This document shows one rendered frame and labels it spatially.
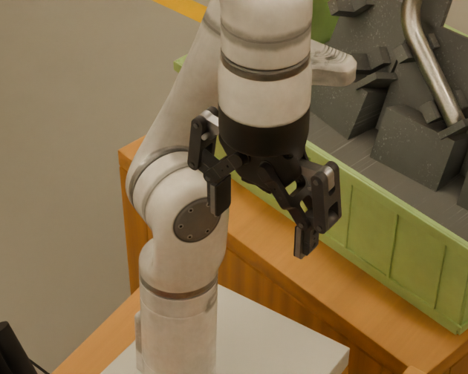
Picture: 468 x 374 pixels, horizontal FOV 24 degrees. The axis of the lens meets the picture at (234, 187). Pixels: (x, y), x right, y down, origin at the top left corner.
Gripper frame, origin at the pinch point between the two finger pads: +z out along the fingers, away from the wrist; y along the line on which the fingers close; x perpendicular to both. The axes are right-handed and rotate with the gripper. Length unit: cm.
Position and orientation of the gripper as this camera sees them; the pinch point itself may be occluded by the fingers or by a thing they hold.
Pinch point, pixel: (261, 226)
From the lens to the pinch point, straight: 97.0
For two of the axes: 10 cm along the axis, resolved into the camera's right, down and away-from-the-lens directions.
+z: 0.0, 7.6, 6.5
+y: 8.0, 4.0, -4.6
